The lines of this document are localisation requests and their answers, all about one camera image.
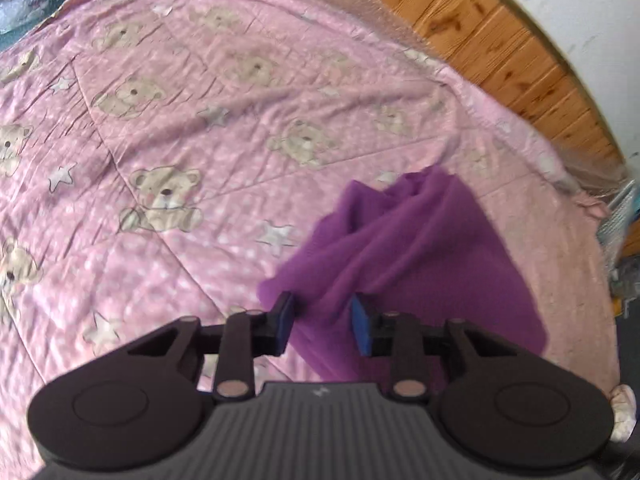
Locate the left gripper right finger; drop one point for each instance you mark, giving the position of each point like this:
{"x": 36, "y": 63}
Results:
{"x": 397, "y": 337}

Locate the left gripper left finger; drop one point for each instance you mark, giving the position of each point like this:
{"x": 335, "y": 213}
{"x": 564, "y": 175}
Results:
{"x": 245, "y": 336}

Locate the purple fleece garment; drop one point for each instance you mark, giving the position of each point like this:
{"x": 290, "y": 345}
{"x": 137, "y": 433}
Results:
{"x": 423, "y": 246}

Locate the pink teddy bear quilt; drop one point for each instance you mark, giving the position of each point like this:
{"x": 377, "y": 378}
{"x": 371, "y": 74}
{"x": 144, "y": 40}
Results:
{"x": 163, "y": 157}

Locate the wooden bed headboard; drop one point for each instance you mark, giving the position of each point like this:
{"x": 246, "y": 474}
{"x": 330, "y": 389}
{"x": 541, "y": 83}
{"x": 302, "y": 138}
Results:
{"x": 490, "y": 43}

